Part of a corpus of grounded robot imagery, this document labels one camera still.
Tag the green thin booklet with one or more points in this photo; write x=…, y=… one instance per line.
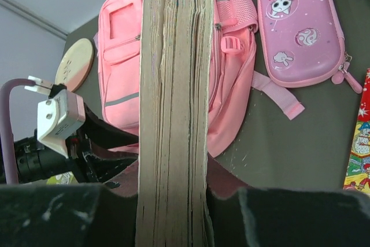
x=66, y=178

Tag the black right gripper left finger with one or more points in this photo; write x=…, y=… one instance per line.
x=90, y=214

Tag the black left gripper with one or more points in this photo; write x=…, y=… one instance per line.
x=95, y=154

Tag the pink student backpack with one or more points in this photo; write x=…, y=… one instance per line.
x=231, y=73

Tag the cream and pink plate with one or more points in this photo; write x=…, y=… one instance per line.
x=75, y=64

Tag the red thick paperback book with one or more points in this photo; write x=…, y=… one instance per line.
x=173, y=122

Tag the red colourful picture book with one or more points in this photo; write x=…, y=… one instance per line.
x=357, y=172

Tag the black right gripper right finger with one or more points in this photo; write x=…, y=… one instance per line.
x=241, y=215

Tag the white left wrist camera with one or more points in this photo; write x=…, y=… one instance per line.
x=59, y=116

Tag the pink cartoon pencil case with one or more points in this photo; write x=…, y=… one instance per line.
x=303, y=43

